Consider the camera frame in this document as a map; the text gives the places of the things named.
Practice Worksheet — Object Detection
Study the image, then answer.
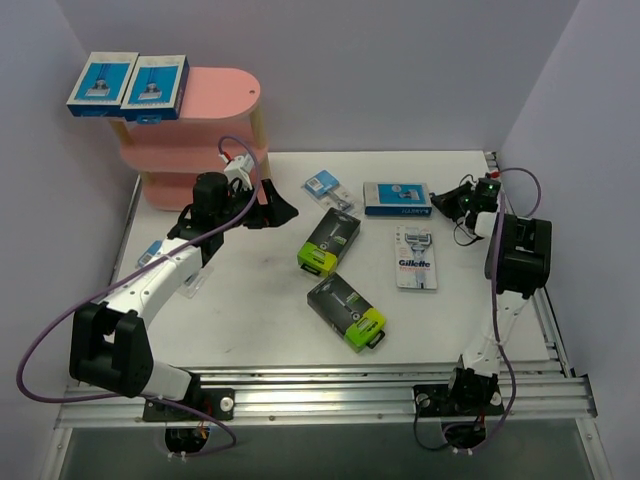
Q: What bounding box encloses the blue Harry's razor box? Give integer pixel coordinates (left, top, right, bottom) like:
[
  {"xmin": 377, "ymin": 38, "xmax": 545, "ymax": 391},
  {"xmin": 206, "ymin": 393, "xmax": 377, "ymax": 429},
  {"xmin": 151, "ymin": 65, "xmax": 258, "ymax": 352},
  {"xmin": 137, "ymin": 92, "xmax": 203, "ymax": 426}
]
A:
[
  {"xmin": 66, "ymin": 52, "xmax": 139, "ymax": 118},
  {"xmin": 363, "ymin": 182, "xmax": 432, "ymax": 217},
  {"xmin": 120, "ymin": 54, "xmax": 190, "ymax": 124}
]

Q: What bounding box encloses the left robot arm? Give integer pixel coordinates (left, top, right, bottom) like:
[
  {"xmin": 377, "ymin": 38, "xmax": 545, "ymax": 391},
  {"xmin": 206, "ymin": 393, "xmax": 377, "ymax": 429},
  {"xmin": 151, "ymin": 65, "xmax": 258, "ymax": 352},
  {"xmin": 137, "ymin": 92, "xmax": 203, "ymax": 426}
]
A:
[{"xmin": 69, "ymin": 172, "xmax": 298, "ymax": 419}]

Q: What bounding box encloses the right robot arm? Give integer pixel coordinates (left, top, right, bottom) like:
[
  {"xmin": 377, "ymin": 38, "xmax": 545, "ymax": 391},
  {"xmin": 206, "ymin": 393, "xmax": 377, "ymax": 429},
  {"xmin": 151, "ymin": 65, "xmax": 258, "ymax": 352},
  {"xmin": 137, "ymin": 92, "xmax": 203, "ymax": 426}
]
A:
[{"xmin": 431, "ymin": 174, "xmax": 553, "ymax": 413}]

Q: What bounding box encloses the pink three-tier shelf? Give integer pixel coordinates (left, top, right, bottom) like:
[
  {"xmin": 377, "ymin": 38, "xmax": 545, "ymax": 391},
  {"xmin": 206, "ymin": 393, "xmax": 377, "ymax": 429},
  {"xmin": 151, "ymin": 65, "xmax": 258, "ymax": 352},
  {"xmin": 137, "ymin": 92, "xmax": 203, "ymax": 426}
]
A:
[{"xmin": 111, "ymin": 67, "xmax": 271, "ymax": 211}]

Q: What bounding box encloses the clear blister razor pack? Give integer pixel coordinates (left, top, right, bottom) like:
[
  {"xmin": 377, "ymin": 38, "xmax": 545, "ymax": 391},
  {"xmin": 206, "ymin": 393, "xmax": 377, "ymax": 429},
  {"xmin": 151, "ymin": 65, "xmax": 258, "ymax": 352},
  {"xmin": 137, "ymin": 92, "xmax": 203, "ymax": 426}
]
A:
[
  {"xmin": 302, "ymin": 170, "xmax": 362, "ymax": 216},
  {"xmin": 135, "ymin": 238, "xmax": 213, "ymax": 298}
]

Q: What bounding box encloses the black green razor box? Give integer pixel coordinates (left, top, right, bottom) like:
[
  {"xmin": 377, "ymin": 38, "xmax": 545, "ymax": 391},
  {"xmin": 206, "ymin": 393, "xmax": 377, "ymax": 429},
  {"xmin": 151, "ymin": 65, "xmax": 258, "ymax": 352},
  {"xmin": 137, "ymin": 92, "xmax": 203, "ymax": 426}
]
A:
[
  {"xmin": 306, "ymin": 273, "xmax": 387, "ymax": 352},
  {"xmin": 297, "ymin": 207, "xmax": 361, "ymax": 277}
]

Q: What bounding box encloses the white Gillette razor pack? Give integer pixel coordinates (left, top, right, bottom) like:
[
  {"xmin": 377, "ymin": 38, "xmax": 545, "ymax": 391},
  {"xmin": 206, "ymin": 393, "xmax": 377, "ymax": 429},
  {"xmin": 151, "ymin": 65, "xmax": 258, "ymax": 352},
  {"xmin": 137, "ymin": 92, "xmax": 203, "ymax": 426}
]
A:
[{"xmin": 394, "ymin": 225, "xmax": 438, "ymax": 291}]

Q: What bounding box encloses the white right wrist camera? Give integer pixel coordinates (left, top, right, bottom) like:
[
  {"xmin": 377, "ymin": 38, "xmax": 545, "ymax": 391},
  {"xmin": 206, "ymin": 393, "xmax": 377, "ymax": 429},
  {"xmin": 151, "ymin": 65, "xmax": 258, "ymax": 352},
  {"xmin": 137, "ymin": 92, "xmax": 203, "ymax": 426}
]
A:
[{"xmin": 473, "ymin": 177, "xmax": 501, "ymax": 212}]

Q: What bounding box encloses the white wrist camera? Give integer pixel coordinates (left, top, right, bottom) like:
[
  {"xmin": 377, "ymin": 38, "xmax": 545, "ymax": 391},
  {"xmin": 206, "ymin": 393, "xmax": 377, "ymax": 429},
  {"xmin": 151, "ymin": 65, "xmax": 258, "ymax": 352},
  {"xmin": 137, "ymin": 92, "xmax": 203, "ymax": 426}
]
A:
[
  {"xmin": 223, "ymin": 154, "xmax": 254, "ymax": 189},
  {"xmin": 473, "ymin": 177, "xmax": 501, "ymax": 212}
]

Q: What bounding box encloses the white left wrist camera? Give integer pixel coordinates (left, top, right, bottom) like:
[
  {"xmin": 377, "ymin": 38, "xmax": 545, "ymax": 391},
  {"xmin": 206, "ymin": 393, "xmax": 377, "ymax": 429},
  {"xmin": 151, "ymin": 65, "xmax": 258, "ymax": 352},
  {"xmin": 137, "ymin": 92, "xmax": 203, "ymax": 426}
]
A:
[{"xmin": 223, "ymin": 154, "xmax": 254, "ymax": 189}]

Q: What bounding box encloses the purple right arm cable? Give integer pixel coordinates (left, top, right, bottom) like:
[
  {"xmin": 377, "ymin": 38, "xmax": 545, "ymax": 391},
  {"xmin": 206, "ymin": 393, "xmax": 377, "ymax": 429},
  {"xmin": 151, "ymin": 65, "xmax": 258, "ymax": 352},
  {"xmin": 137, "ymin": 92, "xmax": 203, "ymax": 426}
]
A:
[{"xmin": 414, "ymin": 166, "xmax": 544, "ymax": 451}]

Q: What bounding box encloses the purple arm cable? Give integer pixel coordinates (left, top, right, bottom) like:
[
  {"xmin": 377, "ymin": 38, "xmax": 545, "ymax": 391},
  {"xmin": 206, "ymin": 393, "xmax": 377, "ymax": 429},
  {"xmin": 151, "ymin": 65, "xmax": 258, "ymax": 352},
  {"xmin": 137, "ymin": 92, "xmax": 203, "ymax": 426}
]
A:
[
  {"xmin": 16, "ymin": 135, "xmax": 238, "ymax": 457},
  {"xmin": 414, "ymin": 166, "xmax": 544, "ymax": 451}
]

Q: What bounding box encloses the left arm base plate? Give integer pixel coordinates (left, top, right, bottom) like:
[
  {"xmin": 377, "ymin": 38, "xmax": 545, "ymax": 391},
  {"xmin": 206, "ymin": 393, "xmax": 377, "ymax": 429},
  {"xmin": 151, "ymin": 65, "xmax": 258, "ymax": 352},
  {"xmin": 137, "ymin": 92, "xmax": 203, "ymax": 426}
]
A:
[{"xmin": 142, "ymin": 388, "xmax": 236, "ymax": 422}]

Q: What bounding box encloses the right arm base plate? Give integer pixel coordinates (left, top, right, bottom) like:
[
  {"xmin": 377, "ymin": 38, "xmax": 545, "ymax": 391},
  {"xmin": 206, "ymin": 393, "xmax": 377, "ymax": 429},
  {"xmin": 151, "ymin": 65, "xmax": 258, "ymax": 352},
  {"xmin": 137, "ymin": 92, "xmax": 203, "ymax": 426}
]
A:
[{"xmin": 412, "ymin": 384, "xmax": 504, "ymax": 418}]

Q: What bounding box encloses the aluminium rail frame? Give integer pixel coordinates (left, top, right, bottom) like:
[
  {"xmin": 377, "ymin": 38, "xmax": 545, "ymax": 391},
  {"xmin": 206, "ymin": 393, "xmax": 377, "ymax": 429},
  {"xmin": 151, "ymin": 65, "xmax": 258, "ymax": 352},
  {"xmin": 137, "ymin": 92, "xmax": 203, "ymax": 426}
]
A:
[{"xmin": 45, "ymin": 151, "xmax": 611, "ymax": 479}]

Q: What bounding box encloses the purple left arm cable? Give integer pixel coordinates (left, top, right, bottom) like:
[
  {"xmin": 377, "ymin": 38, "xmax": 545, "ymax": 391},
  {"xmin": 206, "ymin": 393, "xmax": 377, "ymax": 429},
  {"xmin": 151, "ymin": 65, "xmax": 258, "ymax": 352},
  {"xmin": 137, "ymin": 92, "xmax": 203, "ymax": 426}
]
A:
[{"xmin": 16, "ymin": 135, "xmax": 238, "ymax": 457}]

